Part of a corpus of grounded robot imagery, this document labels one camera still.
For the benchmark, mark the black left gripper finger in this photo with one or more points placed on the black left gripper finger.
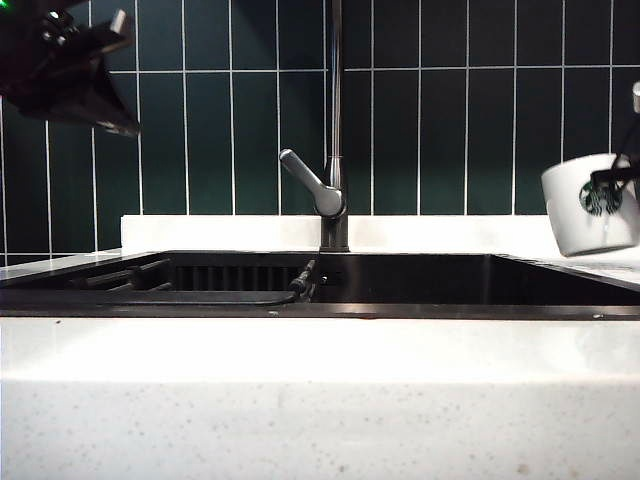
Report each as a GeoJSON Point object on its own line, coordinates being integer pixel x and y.
{"type": "Point", "coordinates": [117, 129]}
{"type": "Point", "coordinates": [112, 100]}

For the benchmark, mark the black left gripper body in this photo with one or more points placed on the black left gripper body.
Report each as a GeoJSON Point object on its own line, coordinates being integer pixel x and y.
{"type": "Point", "coordinates": [45, 75]}

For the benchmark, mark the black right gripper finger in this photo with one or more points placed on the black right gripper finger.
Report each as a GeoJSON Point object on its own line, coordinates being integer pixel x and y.
{"type": "Point", "coordinates": [617, 176]}

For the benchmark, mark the white Starbucks logo mug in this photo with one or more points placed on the white Starbucks logo mug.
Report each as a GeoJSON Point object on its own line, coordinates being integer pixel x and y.
{"type": "Point", "coordinates": [585, 220]}

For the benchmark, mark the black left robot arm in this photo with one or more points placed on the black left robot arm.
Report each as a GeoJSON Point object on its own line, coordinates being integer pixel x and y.
{"type": "Point", "coordinates": [20, 10]}

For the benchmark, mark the black sink basin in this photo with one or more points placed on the black sink basin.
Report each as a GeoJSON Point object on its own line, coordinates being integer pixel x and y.
{"type": "Point", "coordinates": [450, 282]}

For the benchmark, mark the dark metal faucet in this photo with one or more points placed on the dark metal faucet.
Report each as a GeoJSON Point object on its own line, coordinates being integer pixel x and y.
{"type": "Point", "coordinates": [334, 235]}

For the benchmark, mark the black ribbed drain rack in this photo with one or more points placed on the black ribbed drain rack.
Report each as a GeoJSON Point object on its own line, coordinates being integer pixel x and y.
{"type": "Point", "coordinates": [200, 277]}

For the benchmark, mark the black jointed rod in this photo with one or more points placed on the black jointed rod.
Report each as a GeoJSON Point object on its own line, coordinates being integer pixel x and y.
{"type": "Point", "coordinates": [302, 280]}

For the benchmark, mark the silver-tipped left wrist camera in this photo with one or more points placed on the silver-tipped left wrist camera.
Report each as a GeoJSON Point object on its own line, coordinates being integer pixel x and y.
{"type": "Point", "coordinates": [120, 27]}

